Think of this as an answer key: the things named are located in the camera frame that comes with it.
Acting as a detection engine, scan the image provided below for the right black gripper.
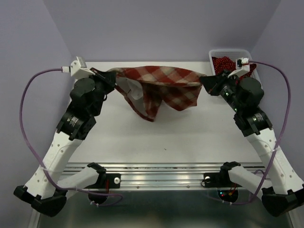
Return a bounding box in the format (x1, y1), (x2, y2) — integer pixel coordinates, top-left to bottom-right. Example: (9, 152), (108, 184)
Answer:
(200, 68), (243, 113)

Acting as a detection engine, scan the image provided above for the red white polka-dot skirt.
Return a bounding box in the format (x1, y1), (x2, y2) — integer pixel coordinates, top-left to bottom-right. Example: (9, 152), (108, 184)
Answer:
(212, 56), (257, 79)

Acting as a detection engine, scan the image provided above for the red beige plaid skirt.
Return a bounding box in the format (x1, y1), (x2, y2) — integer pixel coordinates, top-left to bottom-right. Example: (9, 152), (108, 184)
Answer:
(108, 66), (204, 122)

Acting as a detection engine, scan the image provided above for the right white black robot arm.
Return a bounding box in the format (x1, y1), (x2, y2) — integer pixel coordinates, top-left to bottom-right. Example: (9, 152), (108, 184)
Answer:
(200, 71), (304, 217)

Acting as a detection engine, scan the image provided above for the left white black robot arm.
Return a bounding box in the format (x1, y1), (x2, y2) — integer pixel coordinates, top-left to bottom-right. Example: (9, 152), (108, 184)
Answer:
(14, 68), (116, 217)

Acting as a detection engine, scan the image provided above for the white perforated plastic basket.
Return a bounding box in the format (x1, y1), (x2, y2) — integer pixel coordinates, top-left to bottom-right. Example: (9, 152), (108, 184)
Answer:
(209, 49), (252, 75)

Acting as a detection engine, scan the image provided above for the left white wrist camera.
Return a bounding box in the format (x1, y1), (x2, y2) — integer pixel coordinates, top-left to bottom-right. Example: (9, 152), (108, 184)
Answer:
(70, 57), (95, 80)

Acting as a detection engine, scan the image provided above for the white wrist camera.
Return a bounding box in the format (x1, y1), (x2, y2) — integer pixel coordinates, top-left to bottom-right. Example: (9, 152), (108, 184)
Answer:
(70, 57), (95, 80)
(228, 57), (250, 78)

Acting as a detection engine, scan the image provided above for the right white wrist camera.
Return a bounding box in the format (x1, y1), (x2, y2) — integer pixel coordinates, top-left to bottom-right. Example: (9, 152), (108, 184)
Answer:
(228, 57), (250, 78)

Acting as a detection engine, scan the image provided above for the aluminium mounting rail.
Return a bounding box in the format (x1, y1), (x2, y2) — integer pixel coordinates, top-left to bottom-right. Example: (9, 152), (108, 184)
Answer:
(60, 162), (266, 190)

